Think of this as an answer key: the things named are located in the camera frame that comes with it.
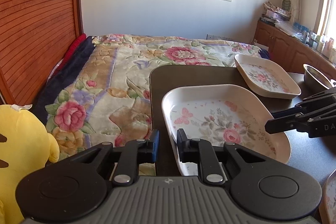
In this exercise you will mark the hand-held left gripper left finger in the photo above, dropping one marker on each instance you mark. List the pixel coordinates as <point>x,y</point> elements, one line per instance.
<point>155,145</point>

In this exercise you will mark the wall socket strip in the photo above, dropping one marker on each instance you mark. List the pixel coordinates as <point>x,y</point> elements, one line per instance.
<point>218,37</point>

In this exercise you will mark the large floral rectangular plate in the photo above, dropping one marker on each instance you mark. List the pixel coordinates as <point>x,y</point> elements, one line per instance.
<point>210,119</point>

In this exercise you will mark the white paper box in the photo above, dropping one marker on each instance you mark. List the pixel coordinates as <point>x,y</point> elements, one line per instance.
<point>257,44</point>

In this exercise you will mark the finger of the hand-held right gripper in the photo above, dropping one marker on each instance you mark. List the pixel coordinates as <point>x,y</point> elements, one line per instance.
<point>281,125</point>
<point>281,114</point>

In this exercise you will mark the wooden cabinet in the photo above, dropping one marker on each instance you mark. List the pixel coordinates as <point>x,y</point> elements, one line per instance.
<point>283,48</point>

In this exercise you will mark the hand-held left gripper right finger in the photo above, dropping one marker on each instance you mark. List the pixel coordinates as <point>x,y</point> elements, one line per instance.
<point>183,146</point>

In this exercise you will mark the oval hand fan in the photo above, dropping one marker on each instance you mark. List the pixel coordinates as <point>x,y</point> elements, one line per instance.
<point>287,5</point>

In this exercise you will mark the round floral plate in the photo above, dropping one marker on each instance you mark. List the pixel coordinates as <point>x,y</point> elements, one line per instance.
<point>330,197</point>

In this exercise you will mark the small steel bowl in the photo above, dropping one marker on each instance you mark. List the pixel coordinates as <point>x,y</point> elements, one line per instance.
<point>315,77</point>

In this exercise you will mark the floral blanket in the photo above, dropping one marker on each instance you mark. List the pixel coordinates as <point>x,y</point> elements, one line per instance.
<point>120,77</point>

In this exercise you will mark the stack of boxes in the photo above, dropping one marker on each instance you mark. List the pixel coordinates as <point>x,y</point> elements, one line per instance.
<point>270,18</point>

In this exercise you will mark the wooden slatted wardrobe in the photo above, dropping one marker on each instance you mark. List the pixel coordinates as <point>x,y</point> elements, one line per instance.
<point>36,16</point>

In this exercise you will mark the navy blue blanket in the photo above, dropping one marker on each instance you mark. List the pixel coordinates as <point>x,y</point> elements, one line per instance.
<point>71,69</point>

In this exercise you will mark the small floral rectangular plate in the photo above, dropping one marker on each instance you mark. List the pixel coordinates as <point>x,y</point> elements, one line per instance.
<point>262,77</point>

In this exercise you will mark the floral cloth bundle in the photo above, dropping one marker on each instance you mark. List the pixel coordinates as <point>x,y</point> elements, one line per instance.
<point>271,6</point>

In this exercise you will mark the yellow plush toy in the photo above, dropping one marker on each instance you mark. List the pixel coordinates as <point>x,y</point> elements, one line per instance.
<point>23,150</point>

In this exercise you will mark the row of bottles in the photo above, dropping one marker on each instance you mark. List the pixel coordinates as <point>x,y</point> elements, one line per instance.
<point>317,40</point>

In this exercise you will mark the clear plastic bags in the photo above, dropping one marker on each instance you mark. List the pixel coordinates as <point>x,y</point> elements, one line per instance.
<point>287,27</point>

